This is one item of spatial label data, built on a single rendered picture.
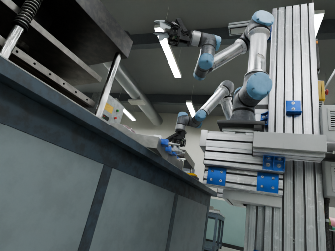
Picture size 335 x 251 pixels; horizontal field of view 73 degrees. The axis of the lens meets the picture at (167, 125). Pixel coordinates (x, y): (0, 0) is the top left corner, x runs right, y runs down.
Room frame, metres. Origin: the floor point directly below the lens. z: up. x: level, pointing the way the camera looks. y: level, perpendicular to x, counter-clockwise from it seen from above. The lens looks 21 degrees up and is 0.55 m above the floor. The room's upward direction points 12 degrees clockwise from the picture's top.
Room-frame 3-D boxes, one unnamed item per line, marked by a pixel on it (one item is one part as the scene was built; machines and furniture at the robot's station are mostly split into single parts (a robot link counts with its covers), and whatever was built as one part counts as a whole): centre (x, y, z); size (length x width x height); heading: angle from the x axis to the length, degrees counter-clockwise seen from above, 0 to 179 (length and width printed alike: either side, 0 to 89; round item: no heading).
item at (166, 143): (1.03, -0.01, 0.86); 0.13 x 0.05 x 0.05; 76
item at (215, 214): (5.78, -1.39, 0.46); 1.90 x 0.70 x 0.92; 159
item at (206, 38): (0.96, -0.13, 1.43); 0.11 x 0.08 x 0.09; 91
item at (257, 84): (0.96, -0.39, 1.41); 0.15 x 0.12 x 0.55; 1
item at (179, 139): (1.62, -0.11, 1.09); 0.09 x 0.08 x 0.12; 59
